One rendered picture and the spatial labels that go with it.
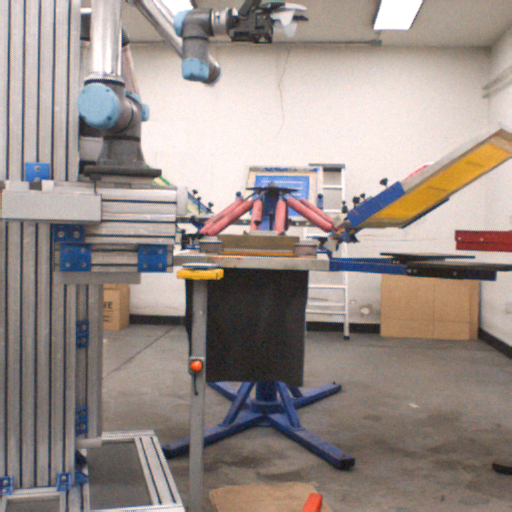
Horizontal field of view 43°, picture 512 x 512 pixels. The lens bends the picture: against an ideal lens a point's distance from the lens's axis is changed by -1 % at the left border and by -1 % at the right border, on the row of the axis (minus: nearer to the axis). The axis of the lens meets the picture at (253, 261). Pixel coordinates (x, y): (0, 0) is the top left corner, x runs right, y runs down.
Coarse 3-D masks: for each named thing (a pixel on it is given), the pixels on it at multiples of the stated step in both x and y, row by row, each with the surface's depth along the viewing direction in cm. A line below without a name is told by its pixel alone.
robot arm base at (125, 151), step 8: (104, 136) 198; (112, 136) 196; (120, 136) 196; (128, 136) 196; (136, 136) 198; (104, 144) 198; (112, 144) 196; (120, 144) 196; (128, 144) 196; (136, 144) 198; (104, 152) 196; (112, 152) 195; (120, 152) 195; (128, 152) 196; (136, 152) 199; (104, 160) 195; (112, 160) 194; (120, 160) 194; (128, 160) 195; (136, 160) 197; (144, 160) 201; (144, 168) 200
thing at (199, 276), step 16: (176, 272) 205; (192, 272) 204; (208, 272) 204; (192, 320) 209; (192, 336) 210; (192, 352) 210; (192, 384) 210; (192, 400) 211; (192, 416) 211; (192, 432) 211; (192, 448) 212; (192, 464) 212; (192, 480) 212; (192, 496) 212
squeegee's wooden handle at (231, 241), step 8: (224, 240) 286; (232, 240) 286; (240, 240) 286; (248, 240) 285; (256, 240) 285; (264, 240) 285; (272, 240) 284; (280, 240) 284; (288, 240) 284; (296, 240) 283; (232, 248) 286; (240, 248) 286; (248, 248) 285; (256, 248) 285; (264, 248) 285; (272, 248) 284; (280, 248) 284; (288, 248) 284
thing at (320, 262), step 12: (180, 252) 252; (192, 252) 270; (180, 264) 228; (228, 264) 227; (240, 264) 226; (252, 264) 226; (264, 264) 226; (276, 264) 225; (288, 264) 225; (300, 264) 225; (312, 264) 224; (324, 264) 224
